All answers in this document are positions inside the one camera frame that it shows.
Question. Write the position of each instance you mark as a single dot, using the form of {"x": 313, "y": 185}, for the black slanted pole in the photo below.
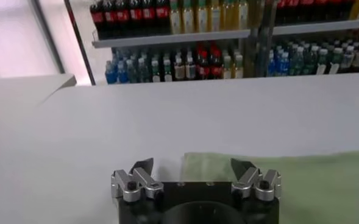
{"x": 78, "y": 42}

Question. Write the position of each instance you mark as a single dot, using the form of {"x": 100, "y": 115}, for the green shirt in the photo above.
{"x": 289, "y": 188}

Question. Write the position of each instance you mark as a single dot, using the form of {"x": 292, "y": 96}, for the bottle shelf rack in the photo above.
{"x": 319, "y": 27}
{"x": 173, "y": 38}

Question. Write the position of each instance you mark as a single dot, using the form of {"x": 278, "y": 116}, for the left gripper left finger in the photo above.
{"x": 136, "y": 182}

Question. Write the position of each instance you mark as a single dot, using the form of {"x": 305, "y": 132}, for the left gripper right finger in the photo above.
{"x": 252, "y": 182}

